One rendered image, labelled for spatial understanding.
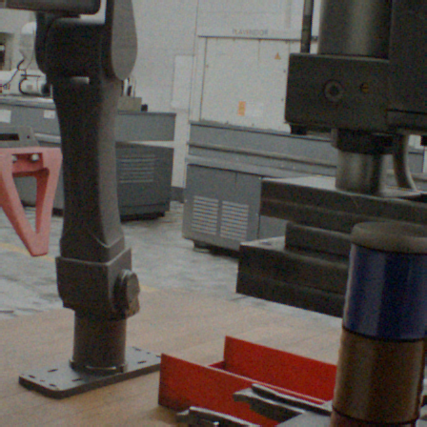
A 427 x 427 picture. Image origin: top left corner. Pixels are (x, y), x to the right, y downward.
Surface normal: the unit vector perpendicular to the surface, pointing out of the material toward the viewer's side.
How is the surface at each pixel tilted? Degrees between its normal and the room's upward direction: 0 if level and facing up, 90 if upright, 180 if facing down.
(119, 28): 90
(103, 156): 91
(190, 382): 90
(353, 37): 90
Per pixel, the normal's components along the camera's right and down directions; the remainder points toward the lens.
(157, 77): -0.65, 0.05
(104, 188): 0.92, 0.14
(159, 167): 0.75, 0.15
